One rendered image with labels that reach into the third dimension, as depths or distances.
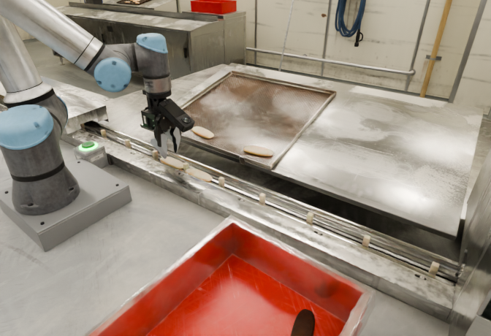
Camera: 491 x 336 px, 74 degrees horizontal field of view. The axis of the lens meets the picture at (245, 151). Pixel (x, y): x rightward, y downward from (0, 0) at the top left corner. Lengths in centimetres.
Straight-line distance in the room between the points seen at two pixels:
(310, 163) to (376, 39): 361
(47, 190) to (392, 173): 89
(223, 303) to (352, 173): 50
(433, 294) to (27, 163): 90
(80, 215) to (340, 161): 72
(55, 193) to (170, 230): 29
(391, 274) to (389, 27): 387
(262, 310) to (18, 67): 79
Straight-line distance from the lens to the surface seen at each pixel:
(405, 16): 441
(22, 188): 94
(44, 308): 81
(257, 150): 102
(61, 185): 93
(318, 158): 100
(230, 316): 70
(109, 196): 95
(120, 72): 79
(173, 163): 106
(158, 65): 94
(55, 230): 91
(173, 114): 96
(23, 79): 98
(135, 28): 434
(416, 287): 77
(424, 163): 105
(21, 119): 89
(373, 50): 453
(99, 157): 116
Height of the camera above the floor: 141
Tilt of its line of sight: 30 degrees down
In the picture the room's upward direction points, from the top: straight up
